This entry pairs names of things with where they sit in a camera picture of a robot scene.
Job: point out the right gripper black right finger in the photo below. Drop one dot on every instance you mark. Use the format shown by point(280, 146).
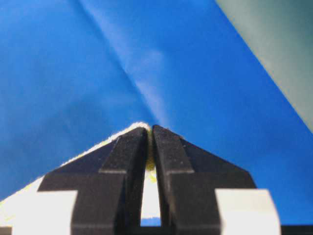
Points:
point(202, 194)

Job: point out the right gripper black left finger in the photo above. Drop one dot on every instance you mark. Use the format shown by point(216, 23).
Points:
point(96, 194)

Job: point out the blue table cloth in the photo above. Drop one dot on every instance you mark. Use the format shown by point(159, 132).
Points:
point(74, 72)

